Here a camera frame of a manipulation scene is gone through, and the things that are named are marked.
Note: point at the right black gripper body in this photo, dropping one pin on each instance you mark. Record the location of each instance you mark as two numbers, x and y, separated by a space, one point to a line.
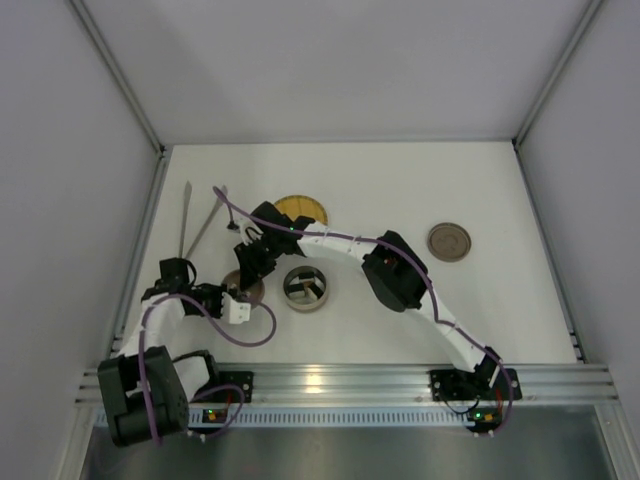
258 254

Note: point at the brown smiley lid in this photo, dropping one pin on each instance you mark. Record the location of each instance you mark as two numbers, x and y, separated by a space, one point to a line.
253 295

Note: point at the green sushi roll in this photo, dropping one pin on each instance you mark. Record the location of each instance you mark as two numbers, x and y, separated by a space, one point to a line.
306 276

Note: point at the white sushi roll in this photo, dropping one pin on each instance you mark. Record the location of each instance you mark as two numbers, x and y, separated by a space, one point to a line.
296 293

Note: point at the metal tongs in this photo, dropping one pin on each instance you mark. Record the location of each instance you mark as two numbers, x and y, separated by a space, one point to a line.
194 225

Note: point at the salmon sushi roll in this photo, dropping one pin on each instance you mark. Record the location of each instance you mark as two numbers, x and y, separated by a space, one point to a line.
314 291

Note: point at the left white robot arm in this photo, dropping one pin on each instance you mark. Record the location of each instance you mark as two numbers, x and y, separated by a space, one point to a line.
144 389

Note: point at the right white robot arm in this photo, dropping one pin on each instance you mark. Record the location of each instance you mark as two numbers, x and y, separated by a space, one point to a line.
398 278

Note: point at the left round metal tin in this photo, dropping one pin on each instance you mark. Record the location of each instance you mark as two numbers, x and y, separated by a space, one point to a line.
308 306

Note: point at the round bamboo tray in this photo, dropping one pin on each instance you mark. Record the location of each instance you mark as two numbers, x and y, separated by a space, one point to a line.
294 206

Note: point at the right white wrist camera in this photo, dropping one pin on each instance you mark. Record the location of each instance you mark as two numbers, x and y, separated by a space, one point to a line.
248 231

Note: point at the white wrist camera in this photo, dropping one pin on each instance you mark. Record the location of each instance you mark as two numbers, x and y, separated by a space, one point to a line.
248 231
236 310

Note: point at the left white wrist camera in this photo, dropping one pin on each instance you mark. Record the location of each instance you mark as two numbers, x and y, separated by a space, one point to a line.
236 310

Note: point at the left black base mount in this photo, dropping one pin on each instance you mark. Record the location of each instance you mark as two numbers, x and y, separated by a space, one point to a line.
224 385

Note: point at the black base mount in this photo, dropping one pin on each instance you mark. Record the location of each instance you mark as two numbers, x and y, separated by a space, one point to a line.
224 385
486 383

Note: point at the slotted cable duct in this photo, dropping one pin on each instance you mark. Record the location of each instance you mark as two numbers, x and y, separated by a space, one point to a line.
290 417

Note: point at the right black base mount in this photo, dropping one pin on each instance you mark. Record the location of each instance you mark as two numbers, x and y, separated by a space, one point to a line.
486 383

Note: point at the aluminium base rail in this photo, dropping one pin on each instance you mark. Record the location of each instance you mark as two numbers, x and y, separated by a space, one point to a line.
342 385

